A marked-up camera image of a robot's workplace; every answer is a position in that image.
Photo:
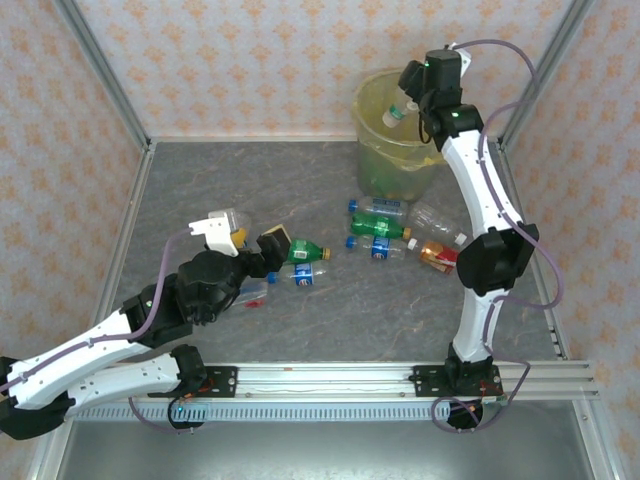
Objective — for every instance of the clear bottle dark blue label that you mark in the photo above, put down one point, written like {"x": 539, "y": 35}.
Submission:
{"x": 380, "y": 247}

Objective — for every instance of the orange red plastic bottle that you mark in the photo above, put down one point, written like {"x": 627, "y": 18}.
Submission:
{"x": 440, "y": 256}

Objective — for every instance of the bin with yellow bag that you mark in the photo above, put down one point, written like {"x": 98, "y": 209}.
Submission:
{"x": 365, "y": 160}

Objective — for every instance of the aluminium side frame rail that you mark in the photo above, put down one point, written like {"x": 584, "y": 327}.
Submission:
{"x": 131, "y": 200}
{"x": 515, "y": 175}

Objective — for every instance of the aluminium frame post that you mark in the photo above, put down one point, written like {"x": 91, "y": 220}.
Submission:
{"x": 103, "y": 70}
{"x": 547, "y": 65}

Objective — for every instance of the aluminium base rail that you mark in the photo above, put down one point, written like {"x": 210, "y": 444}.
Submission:
{"x": 325, "y": 382}

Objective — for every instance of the grey metal shelf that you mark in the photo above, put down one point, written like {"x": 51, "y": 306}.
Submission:
{"x": 320, "y": 452}

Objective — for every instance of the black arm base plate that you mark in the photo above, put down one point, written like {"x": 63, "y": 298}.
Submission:
{"x": 425, "y": 382}
{"x": 225, "y": 382}

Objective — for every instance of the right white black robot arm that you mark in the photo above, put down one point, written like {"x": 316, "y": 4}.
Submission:
{"x": 480, "y": 190}

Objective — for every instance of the clear bottle red blue label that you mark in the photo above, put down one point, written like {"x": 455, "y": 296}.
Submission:
{"x": 252, "y": 295}

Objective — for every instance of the clear bottle pale label blue cap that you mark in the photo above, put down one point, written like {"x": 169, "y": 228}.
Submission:
{"x": 385, "y": 206}

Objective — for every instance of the clear bottle green label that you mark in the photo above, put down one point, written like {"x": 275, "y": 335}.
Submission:
{"x": 397, "y": 114}

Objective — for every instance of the aluminium back frame bar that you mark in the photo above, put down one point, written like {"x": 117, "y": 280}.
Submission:
{"x": 250, "y": 138}

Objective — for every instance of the large clear bottle white cap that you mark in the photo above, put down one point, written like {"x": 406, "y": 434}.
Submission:
{"x": 435, "y": 225}

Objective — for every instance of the clear bottle round blue logo label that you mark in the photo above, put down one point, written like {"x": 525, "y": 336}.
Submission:
{"x": 302, "y": 275}

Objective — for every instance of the green bottle green label yellow cap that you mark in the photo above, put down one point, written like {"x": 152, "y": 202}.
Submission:
{"x": 377, "y": 226}

